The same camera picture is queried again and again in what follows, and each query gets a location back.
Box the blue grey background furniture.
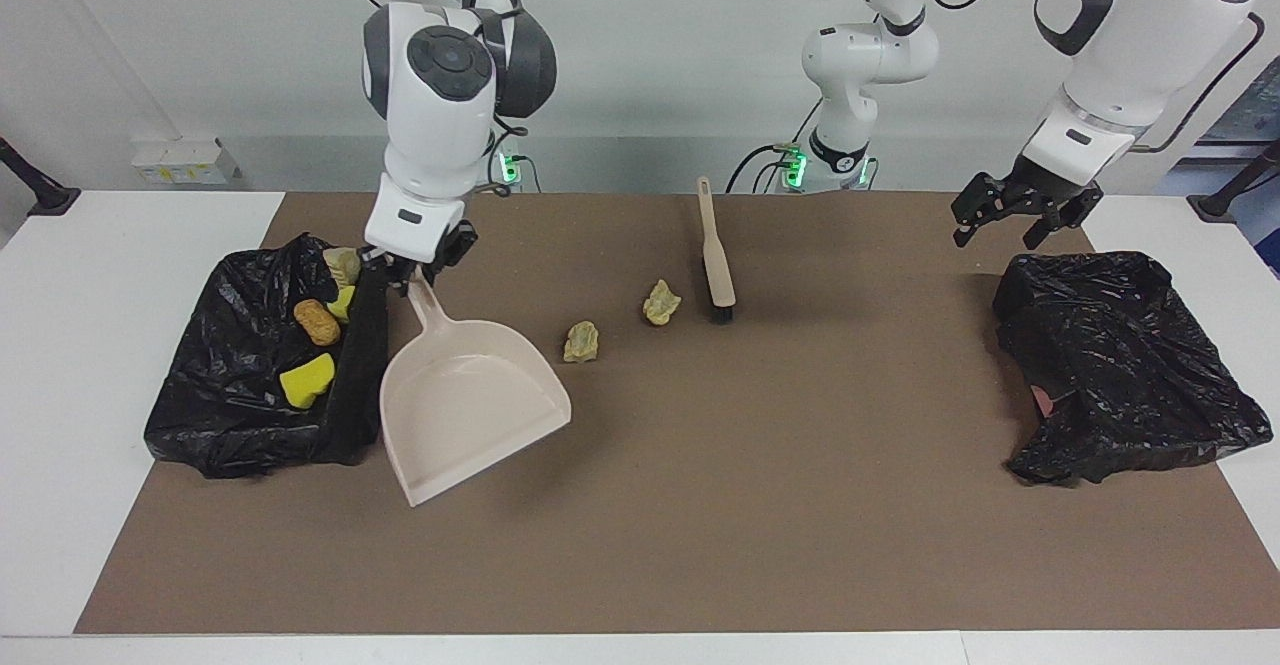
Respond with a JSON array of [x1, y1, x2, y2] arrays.
[[1170, 53, 1280, 278]]

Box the beige ridged pastry toy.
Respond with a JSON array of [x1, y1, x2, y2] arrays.
[[642, 279, 683, 327]]

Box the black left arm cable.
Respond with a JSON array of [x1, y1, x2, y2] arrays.
[[918, 0, 1266, 156]]

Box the brown oval bread toy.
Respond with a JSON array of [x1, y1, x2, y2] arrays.
[[294, 299, 342, 347]]

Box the brown table mat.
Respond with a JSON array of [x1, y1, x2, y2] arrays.
[[75, 193, 1280, 636]]

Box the large yellow sponge chunk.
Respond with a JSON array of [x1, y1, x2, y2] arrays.
[[279, 352, 337, 411]]

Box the black bagged bin pink patch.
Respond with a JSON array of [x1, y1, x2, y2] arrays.
[[992, 250, 1275, 487]]

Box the black clamp stand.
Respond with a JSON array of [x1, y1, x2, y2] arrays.
[[0, 137, 82, 217], [1186, 140, 1280, 223]]

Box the beige round dumpling toy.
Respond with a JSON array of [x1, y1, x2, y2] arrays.
[[562, 320, 601, 364]]

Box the beige brush black bristles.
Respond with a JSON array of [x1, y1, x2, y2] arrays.
[[696, 176, 737, 324]]

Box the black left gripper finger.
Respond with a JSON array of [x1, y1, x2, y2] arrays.
[[1022, 205, 1087, 251], [950, 173, 1017, 249]]

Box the beige plastic dustpan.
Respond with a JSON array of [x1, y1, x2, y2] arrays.
[[379, 273, 573, 508]]

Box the white wall socket boxes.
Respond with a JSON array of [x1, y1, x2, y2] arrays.
[[131, 137, 240, 186]]

